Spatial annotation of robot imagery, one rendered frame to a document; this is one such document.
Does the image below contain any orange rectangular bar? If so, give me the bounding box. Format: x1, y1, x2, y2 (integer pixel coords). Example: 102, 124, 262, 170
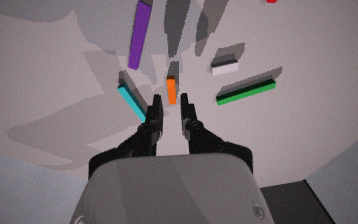
167, 76, 176, 104

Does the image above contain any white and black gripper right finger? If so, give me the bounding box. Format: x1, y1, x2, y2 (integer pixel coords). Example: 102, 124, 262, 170
181, 93, 253, 174

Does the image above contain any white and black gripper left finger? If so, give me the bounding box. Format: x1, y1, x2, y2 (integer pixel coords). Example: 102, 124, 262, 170
88, 94, 164, 181

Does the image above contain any green rod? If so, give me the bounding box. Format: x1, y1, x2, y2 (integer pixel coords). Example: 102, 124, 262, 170
216, 79, 276, 106

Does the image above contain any grey rectangular block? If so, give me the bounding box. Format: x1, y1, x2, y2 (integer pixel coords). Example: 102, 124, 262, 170
210, 59, 239, 76

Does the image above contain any purple rod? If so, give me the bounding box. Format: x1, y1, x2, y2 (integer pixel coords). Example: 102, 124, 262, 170
128, 1, 152, 70

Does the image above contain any turquoise rod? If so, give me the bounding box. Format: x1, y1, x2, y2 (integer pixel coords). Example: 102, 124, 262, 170
117, 83, 146, 123

